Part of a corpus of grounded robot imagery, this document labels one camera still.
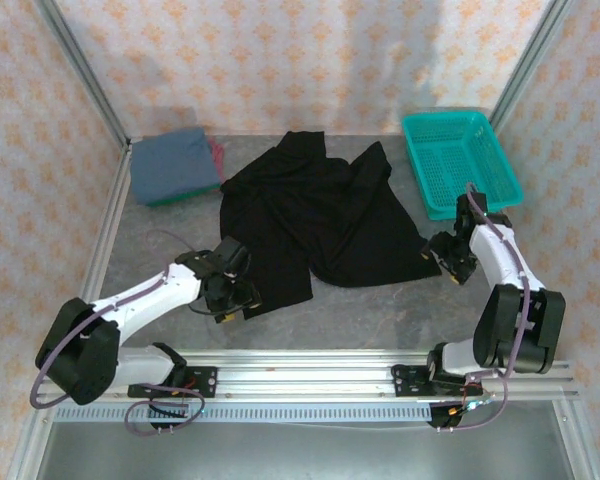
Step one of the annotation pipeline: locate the aluminium table edge rail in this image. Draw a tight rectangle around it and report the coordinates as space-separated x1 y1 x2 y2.
552 359 599 480
7 142 134 480

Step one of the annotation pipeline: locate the aluminium frame post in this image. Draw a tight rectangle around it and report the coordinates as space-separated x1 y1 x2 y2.
488 0 575 132
33 0 132 147

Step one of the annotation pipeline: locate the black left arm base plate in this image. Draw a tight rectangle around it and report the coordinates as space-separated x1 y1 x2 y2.
128 366 219 400

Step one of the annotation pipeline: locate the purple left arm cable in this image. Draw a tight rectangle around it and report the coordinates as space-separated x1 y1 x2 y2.
29 229 206 436

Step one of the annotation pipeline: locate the aluminium mounting rail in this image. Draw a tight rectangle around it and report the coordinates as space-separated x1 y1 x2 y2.
99 349 579 402

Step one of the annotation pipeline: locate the grey metal panel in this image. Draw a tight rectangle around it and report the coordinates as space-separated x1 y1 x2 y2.
34 422 579 480

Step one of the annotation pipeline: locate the folded blue t-shirt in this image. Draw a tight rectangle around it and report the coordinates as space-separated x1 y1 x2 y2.
129 128 222 206

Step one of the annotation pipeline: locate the folded pink t-shirt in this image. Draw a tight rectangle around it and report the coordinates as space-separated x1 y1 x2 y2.
207 138 227 184

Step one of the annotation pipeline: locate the slotted grey cable duct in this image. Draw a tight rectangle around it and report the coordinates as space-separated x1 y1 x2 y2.
54 402 434 425

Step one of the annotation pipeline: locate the small circuit board with wires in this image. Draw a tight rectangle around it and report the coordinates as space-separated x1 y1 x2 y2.
447 382 499 417

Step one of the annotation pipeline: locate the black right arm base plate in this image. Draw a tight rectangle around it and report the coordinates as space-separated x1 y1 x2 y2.
390 364 481 399

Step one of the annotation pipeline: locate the black t-shirt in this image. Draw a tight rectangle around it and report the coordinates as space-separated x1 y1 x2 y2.
218 130 444 322

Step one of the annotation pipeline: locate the teal plastic basket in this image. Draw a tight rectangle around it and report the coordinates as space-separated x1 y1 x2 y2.
401 110 525 222

